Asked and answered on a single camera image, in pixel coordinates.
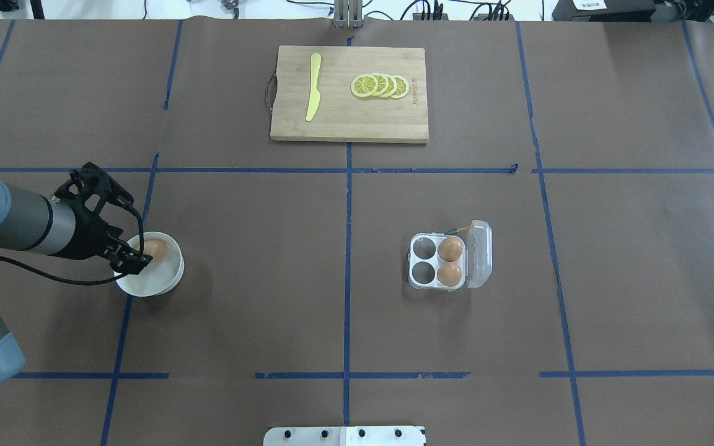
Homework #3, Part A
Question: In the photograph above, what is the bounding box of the yellow plastic knife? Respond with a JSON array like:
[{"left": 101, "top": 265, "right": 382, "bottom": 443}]
[{"left": 305, "top": 53, "right": 322, "bottom": 122}]

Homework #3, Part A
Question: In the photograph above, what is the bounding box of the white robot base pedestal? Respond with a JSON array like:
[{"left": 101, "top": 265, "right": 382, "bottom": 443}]
[{"left": 263, "top": 426, "right": 427, "bottom": 445}]

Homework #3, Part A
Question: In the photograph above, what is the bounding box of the brown egg from bowl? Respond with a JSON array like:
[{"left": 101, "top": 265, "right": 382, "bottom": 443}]
[{"left": 141, "top": 239, "right": 167, "bottom": 263}]

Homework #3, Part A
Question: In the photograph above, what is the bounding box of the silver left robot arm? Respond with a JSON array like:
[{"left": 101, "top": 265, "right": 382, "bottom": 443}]
[{"left": 0, "top": 163, "right": 153, "bottom": 384}]

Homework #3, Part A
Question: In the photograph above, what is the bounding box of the white ceramic bowl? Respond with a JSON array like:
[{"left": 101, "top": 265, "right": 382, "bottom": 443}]
[{"left": 116, "top": 231, "right": 185, "bottom": 297}]

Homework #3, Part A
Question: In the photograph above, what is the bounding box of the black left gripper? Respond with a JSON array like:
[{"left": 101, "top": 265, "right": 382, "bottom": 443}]
[{"left": 47, "top": 197, "right": 153, "bottom": 276}]

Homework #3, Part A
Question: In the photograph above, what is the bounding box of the wooden cutting board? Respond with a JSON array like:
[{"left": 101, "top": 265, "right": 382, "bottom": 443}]
[{"left": 270, "top": 45, "right": 429, "bottom": 144}]

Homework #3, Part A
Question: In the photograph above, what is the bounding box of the brown egg in box front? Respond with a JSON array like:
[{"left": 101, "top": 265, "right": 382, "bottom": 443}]
[{"left": 437, "top": 262, "right": 464, "bottom": 288}]

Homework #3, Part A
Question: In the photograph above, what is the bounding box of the aluminium frame post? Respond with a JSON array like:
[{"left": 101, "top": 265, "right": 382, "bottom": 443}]
[{"left": 332, "top": 0, "right": 364, "bottom": 28}]

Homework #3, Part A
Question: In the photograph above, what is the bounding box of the brown egg in box rear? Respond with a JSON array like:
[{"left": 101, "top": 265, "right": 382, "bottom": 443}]
[{"left": 438, "top": 236, "right": 464, "bottom": 262}]

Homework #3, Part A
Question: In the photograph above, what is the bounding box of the clear plastic egg box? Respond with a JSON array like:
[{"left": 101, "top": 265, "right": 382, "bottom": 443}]
[{"left": 407, "top": 220, "right": 493, "bottom": 292}]

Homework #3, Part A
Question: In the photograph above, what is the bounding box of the brown egg in box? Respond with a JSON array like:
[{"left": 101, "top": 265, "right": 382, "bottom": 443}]
[
  {"left": 438, "top": 236, "right": 464, "bottom": 262},
  {"left": 437, "top": 262, "right": 464, "bottom": 288}
]

